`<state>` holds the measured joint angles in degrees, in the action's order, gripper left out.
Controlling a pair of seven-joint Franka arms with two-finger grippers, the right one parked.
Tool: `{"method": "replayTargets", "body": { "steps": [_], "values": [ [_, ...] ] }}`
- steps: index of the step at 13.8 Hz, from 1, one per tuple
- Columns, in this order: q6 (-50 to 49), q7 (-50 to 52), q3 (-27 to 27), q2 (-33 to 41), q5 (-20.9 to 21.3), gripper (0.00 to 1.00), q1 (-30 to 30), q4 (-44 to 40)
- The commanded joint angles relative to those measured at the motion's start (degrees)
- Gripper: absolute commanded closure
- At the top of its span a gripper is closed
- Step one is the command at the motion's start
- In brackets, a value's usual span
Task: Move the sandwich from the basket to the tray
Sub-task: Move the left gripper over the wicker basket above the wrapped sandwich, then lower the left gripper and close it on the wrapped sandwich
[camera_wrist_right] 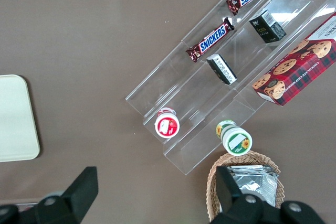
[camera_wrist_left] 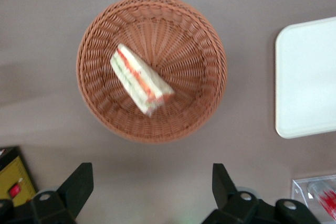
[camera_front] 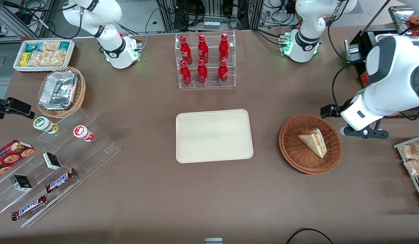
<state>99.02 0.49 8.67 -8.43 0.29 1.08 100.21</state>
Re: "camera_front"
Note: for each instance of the triangular sandwich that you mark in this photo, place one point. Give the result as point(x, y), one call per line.
point(314, 142)

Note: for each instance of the silver foil container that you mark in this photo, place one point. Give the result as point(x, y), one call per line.
point(58, 89)

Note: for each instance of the black hot food warmer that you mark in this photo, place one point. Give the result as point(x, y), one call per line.
point(367, 40)

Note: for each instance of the aluminium profile frame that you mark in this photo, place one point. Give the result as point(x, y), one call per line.
point(253, 13)

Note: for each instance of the white rectangular snack bin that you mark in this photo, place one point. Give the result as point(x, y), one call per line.
point(18, 66)

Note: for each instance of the clear acrylic stepped stand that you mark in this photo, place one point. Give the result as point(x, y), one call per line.
point(94, 149)

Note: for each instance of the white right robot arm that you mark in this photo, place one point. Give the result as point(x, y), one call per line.
point(107, 15)

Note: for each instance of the red cola bottle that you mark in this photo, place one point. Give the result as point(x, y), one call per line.
point(202, 74)
point(203, 49)
point(185, 51)
point(224, 47)
point(223, 74)
point(185, 75)

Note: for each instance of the clear bagged fried snack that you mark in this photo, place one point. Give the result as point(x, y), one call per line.
point(416, 167)
point(412, 150)

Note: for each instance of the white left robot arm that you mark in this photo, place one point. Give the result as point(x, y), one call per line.
point(307, 20)

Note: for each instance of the small black white box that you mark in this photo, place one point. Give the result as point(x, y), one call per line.
point(21, 183)
point(51, 161)

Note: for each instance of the clear acrylic bottle rack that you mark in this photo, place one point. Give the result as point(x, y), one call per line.
point(211, 84)

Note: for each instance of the brown snickers bar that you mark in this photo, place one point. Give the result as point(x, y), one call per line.
point(60, 180)
point(29, 207)

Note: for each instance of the yellow snack packet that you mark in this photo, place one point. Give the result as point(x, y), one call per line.
point(25, 59)

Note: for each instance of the white power strip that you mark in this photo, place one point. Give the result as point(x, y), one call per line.
point(211, 25)

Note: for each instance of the red lid white cup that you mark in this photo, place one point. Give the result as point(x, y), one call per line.
point(81, 131)

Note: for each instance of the clear rice cracker pack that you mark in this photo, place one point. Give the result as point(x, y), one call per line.
point(37, 58)
point(50, 46)
point(57, 58)

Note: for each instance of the green lid white cup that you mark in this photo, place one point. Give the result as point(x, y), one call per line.
point(43, 123)

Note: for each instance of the light tan wicker basket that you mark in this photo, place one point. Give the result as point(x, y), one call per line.
point(81, 91)

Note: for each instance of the beige plastic tray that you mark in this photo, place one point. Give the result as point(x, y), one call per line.
point(212, 135)

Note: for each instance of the tray of packaged snacks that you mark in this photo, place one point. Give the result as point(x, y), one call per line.
point(399, 146)

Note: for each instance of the small grey device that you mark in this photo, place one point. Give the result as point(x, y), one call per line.
point(213, 241)

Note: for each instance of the brown wicker basket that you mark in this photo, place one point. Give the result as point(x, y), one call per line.
point(294, 149)

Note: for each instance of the small teal snack packet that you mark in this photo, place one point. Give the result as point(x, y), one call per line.
point(64, 45)

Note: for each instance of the black camera clamp mount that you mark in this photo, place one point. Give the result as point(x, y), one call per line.
point(16, 105)

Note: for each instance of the red cookie box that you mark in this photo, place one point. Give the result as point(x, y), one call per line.
point(9, 157)

